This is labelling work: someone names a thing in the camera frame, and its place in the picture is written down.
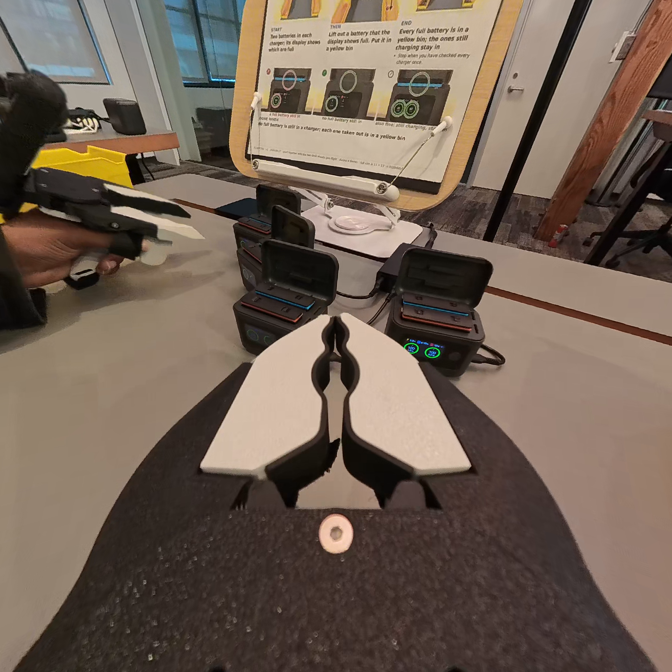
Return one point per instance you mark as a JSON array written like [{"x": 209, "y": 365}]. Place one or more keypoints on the black battery charger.
[
  {"x": 294, "y": 226},
  {"x": 305, "y": 263},
  {"x": 281, "y": 200},
  {"x": 446, "y": 275}
]

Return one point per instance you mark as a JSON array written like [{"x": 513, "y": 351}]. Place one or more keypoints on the small black cube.
[{"x": 126, "y": 116}]

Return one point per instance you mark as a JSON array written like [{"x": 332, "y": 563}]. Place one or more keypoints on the person's left hand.
[{"x": 53, "y": 247}]

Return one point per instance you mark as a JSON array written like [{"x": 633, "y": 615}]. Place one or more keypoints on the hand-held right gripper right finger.
[{"x": 404, "y": 410}]

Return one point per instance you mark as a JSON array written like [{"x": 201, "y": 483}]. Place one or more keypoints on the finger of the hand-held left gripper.
[
  {"x": 158, "y": 224},
  {"x": 147, "y": 200}
]

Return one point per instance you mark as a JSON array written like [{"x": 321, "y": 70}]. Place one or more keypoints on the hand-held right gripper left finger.
[{"x": 273, "y": 410}]

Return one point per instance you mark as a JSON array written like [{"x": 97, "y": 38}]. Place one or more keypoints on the black usb hub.
[{"x": 404, "y": 263}]

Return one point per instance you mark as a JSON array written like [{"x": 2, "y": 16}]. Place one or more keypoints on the large glass window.
[{"x": 53, "y": 37}]

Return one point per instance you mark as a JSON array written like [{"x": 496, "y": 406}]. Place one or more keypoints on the white stand base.
[{"x": 357, "y": 247}]

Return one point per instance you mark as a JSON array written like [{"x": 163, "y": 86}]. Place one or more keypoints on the wooden pillar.
[{"x": 609, "y": 116}]

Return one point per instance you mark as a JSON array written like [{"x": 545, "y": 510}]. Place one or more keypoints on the black metal stand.
[{"x": 531, "y": 116}]

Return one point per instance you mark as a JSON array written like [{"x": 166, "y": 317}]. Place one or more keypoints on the yellow plastic bin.
[{"x": 84, "y": 166}]

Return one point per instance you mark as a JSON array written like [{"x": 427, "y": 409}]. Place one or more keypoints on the wooden sign board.
[{"x": 488, "y": 105}]

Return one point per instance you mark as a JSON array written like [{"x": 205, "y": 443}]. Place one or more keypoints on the red-edged black battery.
[
  {"x": 273, "y": 313},
  {"x": 436, "y": 321}
]

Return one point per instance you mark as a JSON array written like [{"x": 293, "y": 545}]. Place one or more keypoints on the person's left forearm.
[{"x": 16, "y": 307}]

